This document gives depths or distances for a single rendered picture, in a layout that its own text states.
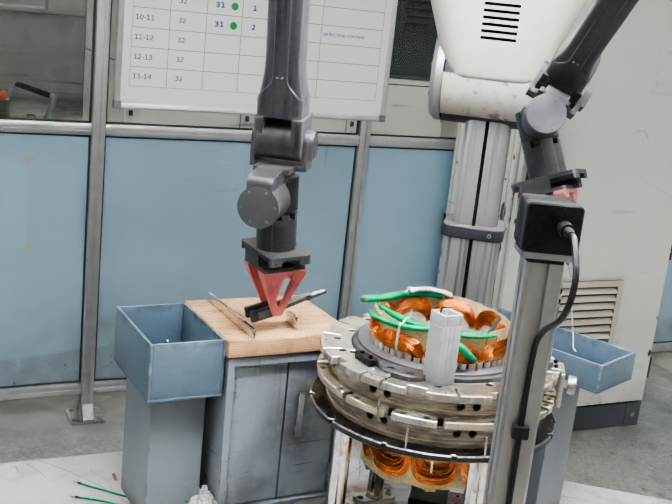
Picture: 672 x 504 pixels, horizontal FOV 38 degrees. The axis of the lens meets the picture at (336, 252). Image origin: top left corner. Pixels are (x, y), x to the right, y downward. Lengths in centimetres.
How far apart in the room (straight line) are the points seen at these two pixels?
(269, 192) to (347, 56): 238
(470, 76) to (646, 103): 216
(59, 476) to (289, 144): 65
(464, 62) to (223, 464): 76
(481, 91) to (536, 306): 93
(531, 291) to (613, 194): 300
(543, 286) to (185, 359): 68
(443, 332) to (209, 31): 237
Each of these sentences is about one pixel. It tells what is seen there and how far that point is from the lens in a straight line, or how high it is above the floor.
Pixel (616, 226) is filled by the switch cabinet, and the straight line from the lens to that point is 381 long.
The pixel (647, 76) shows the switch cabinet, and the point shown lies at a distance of 376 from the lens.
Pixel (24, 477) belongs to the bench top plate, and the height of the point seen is 78.
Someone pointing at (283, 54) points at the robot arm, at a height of 146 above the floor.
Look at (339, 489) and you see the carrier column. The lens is 132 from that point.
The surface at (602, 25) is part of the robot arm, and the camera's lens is 138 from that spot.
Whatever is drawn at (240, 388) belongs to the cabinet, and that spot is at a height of 99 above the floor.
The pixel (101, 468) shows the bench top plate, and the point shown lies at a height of 78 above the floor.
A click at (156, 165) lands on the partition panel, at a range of 346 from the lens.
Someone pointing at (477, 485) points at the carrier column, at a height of 97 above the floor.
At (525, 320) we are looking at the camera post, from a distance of 78.
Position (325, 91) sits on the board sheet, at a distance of 359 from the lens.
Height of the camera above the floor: 152
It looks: 14 degrees down
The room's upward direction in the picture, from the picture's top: 6 degrees clockwise
